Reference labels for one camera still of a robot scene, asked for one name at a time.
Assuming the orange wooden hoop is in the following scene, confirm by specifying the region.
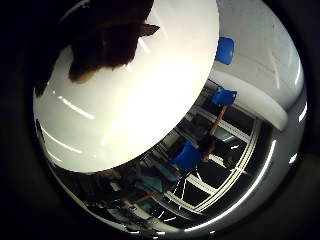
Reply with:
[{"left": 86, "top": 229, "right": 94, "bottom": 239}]
[{"left": 121, "top": 105, "right": 230, "bottom": 205}]

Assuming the brown plush toy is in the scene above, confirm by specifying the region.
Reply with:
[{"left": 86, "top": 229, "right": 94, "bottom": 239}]
[{"left": 66, "top": 0, "right": 161, "bottom": 84}]

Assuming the blue chair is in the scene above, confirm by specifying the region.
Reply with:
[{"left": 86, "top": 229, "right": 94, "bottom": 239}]
[
  {"left": 211, "top": 85, "right": 238, "bottom": 108},
  {"left": 169, "top": 140, "right": 204, "bottom": 174},
  {"left": 215, "top": 36, "right": 236, "bottom": 66}
]

